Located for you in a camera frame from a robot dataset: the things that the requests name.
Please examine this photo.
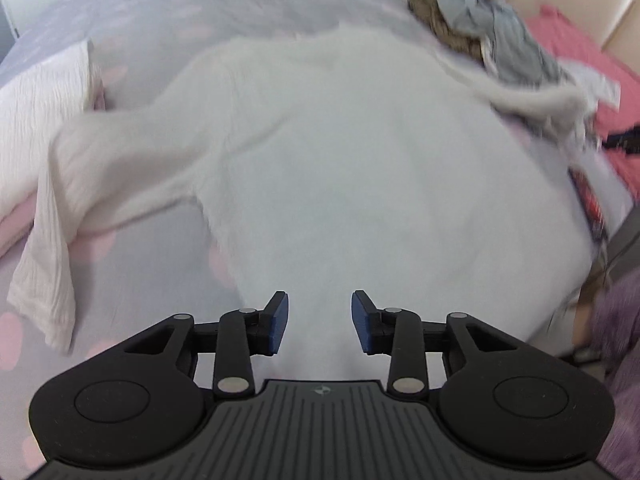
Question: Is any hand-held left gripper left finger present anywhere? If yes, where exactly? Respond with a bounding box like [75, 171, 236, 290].
[122, 290, 291, 400]

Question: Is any grey-blue crumpled garment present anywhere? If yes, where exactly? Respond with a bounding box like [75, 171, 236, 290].
[432, 0, 576, 86]

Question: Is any purple fleece clothing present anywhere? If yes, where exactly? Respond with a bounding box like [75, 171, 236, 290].
[590, 267, 640, 480]

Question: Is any brown striped garment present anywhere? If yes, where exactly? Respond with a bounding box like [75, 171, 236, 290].
[407, 0, 488, 58]

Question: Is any red plaid cloth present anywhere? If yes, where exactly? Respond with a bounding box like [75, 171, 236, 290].
[567, 167, 611, 246]

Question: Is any crumpled white garment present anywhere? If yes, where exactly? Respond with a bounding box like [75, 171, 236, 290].
[555, 57, 623, 111]

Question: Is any folded white crinkled garment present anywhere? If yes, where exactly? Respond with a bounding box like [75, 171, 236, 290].
[0, 40, 103, 221]

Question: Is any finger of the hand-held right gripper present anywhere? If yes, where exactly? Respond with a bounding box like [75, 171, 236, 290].
[601, 129, 640, 155]

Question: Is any cream door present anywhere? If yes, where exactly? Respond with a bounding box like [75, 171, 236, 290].
[0, 0, 36, 41]

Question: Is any bright pink pillow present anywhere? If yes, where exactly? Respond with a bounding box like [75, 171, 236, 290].
[522, 4, 640, 181]

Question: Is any white muslin long-sleeve shirt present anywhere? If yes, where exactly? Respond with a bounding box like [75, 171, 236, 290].
[7, 25, 601, 381]

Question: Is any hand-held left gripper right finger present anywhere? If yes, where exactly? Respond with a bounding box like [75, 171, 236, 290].
[351, 290, 519, 400]

